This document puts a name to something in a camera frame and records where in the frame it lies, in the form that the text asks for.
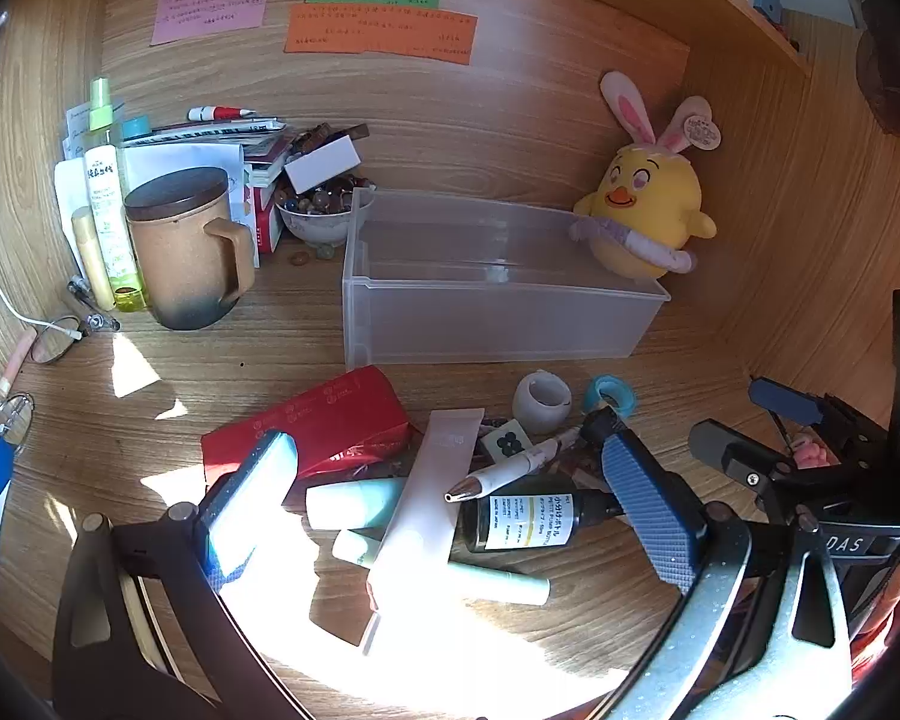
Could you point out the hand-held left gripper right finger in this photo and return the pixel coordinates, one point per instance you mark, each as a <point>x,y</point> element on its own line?
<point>649,510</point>

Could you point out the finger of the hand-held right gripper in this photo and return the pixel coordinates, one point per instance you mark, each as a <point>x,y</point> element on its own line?
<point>720,446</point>
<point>784,399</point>

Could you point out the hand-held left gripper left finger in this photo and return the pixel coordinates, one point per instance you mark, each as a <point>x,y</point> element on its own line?
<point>247,495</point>

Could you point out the wide mint tube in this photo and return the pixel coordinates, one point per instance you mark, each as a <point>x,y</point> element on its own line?
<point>352,502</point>

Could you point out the blue tape roll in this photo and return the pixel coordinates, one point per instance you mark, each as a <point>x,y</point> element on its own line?
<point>622,401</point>

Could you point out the red foil packet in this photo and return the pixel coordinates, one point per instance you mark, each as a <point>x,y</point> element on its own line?
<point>330,409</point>

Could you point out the black pump bottle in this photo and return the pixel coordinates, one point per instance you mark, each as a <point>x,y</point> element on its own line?
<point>529,521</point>

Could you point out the white ballpoint pen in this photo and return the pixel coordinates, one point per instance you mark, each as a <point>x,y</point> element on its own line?
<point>510,469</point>

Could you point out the slim mint tube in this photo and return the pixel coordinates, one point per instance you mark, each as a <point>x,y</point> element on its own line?
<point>502,583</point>

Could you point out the white tube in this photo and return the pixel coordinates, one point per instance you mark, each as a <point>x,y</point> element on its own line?
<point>435,495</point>

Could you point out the clear plastic bin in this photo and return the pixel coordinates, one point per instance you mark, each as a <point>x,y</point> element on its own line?
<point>495,322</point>

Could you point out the person's right hand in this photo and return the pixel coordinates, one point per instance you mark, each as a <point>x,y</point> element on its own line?
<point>811,454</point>

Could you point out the black pen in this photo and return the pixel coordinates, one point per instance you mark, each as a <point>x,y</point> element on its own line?
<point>94,306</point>

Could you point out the yellow chick plush bunny ears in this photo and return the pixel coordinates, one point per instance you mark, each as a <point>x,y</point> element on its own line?
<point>649,195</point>

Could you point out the thin rimmed glasses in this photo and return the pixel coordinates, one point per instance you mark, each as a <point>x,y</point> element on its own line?
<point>49,345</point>

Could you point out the brown lidded mug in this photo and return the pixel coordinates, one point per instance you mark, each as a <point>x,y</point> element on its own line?
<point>172,255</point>

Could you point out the small grey stone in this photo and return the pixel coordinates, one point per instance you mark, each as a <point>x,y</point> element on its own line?
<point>324,250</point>

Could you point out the red white carton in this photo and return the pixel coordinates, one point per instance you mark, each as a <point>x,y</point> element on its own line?
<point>266,221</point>

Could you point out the white patterned bowl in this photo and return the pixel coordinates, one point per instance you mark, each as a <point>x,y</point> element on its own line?
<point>315,223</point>

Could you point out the cream yellow stick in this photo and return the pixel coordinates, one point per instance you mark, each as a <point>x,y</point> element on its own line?
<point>86,255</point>

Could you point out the white rectangular box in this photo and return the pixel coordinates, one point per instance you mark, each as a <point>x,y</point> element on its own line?
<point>322,165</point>

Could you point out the dark brown round object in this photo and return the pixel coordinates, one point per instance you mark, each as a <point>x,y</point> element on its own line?
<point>889,67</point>

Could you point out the stack of books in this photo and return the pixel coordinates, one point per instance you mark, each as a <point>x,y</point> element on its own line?
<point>217,136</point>

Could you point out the brown wooden block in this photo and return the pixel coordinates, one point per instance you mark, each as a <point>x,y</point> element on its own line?
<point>358,132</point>

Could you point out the red white marker pen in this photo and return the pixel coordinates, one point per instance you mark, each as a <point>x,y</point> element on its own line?
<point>221,113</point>

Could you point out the orange sticky note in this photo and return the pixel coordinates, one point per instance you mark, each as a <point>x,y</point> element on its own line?
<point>379,34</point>

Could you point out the pink sticky note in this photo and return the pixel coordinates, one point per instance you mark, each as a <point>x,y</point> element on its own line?
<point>210,4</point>

